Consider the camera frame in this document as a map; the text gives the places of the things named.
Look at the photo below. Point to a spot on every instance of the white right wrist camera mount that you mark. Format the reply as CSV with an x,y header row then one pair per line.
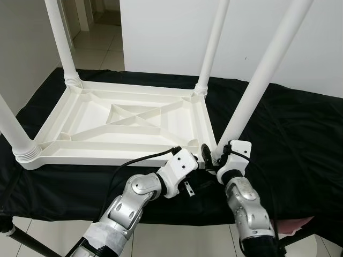
x,y
241,150

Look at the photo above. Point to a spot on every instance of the white plastic table top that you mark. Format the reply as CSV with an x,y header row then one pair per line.
x,y
134,142

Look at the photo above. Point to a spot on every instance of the large pink towel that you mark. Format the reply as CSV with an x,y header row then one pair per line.
x,y
295,225

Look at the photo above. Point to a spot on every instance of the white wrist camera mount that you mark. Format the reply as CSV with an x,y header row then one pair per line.
x,y
241,150
177,168

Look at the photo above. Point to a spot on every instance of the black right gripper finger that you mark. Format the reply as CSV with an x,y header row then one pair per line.
x,y
206,152

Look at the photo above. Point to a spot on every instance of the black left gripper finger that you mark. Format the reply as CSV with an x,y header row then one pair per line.
x,y
202,166

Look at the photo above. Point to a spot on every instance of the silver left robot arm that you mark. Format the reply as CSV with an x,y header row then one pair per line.
x,y
128,203

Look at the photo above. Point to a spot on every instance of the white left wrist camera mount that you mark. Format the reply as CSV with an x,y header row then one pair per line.
x,y
177,168

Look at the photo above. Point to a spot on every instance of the black metal table leg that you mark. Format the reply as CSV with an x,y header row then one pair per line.
x,y
27,241
297,240

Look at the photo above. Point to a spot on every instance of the white plastic table leg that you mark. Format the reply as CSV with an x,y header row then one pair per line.
x,y
16,134
262,75
214,43
61,37

